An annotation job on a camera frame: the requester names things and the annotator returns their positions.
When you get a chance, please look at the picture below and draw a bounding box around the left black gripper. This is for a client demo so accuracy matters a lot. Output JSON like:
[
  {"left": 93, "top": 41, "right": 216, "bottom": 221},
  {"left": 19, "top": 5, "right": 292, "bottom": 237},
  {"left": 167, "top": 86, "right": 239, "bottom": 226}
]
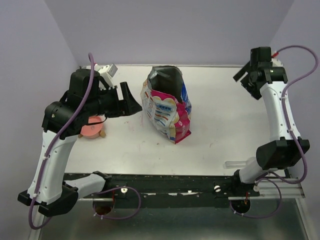
[{"left": 85, "top": 81, "right": 143, "bottom": 118}]

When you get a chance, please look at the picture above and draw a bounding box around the pet food bag pink white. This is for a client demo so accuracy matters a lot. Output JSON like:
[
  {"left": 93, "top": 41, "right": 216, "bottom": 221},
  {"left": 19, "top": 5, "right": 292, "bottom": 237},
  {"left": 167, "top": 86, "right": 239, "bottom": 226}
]
[{"left": 140, "top": 65, "right": 192, "bottom": 144}]

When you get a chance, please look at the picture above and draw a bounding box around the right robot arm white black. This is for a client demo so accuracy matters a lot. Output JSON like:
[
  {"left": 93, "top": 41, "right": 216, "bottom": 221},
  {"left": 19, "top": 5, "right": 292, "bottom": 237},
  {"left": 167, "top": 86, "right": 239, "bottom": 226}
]
[{"left": 230, "top": 46, "right": 310, "bottom": 196}]

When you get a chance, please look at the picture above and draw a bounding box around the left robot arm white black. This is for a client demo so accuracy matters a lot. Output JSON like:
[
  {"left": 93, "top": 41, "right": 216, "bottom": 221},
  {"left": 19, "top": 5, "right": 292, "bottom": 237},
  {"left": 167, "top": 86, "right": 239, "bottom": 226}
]
[{"left": 17, "top": 68, "right": 142, "bottom": 217}]

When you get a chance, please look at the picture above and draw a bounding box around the pink cat-shaped pet bowl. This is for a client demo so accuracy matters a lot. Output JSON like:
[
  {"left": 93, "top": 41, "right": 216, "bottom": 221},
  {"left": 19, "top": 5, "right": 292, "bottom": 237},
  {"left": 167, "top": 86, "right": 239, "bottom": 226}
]
[{"left": 78, "top": 116, "right": 106, "bottom": 139}]

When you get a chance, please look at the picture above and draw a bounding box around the clear plastic scoop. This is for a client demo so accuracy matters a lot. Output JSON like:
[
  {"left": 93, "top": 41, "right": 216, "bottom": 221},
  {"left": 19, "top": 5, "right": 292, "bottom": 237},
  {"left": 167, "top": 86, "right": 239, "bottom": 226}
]
[{"left": 222, "top": 157, "right": 256, "bottom": 169}]

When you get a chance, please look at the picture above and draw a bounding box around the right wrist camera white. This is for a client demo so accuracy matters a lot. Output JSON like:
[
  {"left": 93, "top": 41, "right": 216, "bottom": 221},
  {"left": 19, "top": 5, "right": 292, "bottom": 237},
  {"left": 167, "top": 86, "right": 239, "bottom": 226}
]
[{"left": 271, "top": 51, "right": 284, "bottom": 67}]

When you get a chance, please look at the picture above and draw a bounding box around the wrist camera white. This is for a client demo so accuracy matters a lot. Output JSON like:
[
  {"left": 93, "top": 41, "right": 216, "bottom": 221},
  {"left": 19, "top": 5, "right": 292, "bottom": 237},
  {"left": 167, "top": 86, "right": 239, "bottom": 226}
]
[
  {"left": 271, "top": 51, "right": 284, "bottom": 67},
  {"left": 94, "top": 63, "right": 118, "bottom": 87}
]

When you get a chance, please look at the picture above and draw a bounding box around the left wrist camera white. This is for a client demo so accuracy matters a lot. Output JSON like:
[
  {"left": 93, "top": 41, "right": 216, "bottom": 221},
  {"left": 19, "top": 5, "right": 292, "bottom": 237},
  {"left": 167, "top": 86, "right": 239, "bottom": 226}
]
[{"left": 94, "top": 63, "right": 118, "bottom": 87}]

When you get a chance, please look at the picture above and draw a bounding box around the black mounting base rail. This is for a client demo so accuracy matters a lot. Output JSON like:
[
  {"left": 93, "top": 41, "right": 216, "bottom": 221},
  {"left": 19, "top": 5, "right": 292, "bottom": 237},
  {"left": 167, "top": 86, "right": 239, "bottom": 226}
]
[{"left": 83, "top": 174, "right": 260, "bottom": 209}]

